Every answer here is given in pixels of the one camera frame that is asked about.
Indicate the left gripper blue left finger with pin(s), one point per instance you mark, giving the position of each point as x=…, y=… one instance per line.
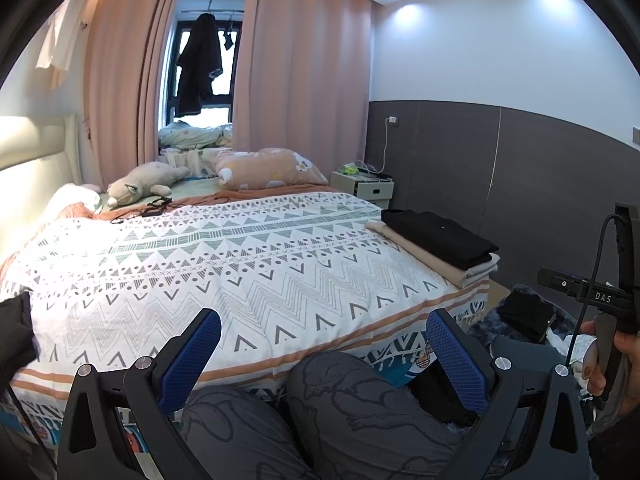
x=181, y=361

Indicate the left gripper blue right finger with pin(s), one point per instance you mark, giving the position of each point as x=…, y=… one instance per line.
x=465, y=361

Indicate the black button-up shirt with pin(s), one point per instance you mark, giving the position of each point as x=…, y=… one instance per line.
x=442, y=237

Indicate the folded beige cloth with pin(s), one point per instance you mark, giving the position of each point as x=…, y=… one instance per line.
x=457, y=277

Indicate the patterned white duvet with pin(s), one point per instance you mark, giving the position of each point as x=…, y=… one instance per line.
x=289, y=275

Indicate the person grey patterned trousers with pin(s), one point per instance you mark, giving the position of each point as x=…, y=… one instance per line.
x=345, y=422

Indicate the beige seal plush toy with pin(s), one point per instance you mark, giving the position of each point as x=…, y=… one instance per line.
x=150, y=179

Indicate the peach cartoon pillow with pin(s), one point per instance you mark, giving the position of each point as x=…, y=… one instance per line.
x=267, y=168

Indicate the folded black garment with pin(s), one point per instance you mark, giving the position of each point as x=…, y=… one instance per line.
x=17, y=339

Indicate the white bedside cabinet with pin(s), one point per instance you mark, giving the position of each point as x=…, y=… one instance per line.
x=376, y=190

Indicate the white pillow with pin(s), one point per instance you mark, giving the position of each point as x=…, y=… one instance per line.
x=70, y=194

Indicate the crumpled light green blanket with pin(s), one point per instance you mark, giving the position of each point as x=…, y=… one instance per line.
x=183, y=136

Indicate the cream padded headboard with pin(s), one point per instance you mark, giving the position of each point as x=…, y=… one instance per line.
x=38, y=156

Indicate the black hanging jacket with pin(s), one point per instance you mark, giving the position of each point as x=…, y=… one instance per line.
x=200, y=63

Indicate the pink curtain right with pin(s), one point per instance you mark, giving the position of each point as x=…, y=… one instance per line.
x=302, y=80

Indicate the pink curtain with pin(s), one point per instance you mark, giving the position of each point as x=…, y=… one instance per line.
x=122, y=76
x=302, y=80

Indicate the pink curtain left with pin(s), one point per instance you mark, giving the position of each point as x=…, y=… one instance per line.
x=122, y=76

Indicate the white hanging garment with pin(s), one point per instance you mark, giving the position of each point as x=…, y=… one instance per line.
x=58, y=45

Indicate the black charger with cable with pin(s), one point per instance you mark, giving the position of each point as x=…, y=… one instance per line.
x=153, y=209

